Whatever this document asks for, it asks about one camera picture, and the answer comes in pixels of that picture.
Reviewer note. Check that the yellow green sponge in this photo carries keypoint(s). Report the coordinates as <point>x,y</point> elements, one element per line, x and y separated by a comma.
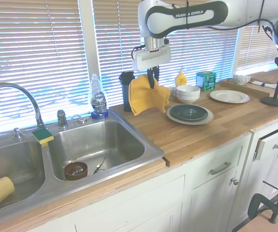
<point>42,136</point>

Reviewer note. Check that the yellow cloth towel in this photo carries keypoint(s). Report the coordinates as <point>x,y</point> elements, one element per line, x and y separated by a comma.
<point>141,96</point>

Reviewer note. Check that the white dinner plate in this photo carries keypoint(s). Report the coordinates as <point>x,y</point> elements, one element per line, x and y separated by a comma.
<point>229,96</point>

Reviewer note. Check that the small metal whisk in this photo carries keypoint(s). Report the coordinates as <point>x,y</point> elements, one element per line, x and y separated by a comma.
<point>78,170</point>

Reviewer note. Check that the yellow mustard bottle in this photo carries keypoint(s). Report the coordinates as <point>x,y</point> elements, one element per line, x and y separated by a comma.
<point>180,79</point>

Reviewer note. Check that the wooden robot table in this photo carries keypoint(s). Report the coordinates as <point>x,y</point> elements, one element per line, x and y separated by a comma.
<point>274,227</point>

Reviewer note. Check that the white rolled napkin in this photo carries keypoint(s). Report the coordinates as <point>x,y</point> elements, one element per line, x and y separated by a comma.
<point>257,83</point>

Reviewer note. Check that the black camera stand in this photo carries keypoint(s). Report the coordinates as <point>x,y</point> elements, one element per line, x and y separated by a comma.
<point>274,100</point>

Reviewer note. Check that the brown bowl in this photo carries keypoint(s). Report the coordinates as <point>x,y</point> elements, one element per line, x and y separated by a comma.
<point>69,171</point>

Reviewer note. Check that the clear dish soap bottle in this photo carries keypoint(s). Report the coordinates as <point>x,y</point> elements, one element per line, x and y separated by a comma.
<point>98,101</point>

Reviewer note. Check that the chrome gooseneck faucet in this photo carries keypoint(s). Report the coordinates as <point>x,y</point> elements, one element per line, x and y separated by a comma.
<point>34,101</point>

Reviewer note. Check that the green cardboard box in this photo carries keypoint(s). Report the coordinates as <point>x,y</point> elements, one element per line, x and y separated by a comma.
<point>206,82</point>

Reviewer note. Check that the beige dinner plate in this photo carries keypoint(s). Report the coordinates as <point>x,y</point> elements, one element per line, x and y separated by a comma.
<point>211,116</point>

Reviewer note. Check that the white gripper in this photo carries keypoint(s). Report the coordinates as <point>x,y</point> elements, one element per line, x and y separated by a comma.
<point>151,59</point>

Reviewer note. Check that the wooden tray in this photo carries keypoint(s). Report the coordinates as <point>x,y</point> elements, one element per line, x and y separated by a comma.
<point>250,88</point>

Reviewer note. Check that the white patterned bowl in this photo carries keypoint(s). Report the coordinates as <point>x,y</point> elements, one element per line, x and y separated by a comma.
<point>241,79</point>

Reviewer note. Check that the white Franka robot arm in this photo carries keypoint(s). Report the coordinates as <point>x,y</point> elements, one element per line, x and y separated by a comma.
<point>189,14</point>

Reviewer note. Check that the dark green clamp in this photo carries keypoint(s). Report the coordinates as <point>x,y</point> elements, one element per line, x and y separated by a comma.
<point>254,203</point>

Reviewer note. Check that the dark blue plate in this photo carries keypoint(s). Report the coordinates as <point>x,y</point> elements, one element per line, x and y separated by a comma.
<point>189,112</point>

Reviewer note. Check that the white window blind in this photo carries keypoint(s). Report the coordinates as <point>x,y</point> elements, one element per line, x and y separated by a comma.
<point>250,48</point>
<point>32,48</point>
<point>110,36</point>

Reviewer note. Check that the chrome sink dispenser knob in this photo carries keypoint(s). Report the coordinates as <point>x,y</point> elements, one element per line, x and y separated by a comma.
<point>17,133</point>

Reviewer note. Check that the black shaker bottle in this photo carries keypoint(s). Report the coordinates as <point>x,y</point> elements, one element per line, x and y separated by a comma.
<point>125,96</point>

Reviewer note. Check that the stainless steel double sink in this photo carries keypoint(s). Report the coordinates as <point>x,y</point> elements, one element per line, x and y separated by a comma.
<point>93,142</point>

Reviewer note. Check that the white sink cabinet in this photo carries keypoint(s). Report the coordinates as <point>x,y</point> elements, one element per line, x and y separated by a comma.
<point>213,193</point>

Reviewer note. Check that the chrome sink sprayer cap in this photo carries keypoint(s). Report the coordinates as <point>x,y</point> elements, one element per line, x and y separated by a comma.
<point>77,119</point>

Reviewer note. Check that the metal cabinet knob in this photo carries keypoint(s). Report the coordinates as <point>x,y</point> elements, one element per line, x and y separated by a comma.
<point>235,181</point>

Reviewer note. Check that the metal tongs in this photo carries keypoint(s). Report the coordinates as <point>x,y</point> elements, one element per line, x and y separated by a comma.
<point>99,165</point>

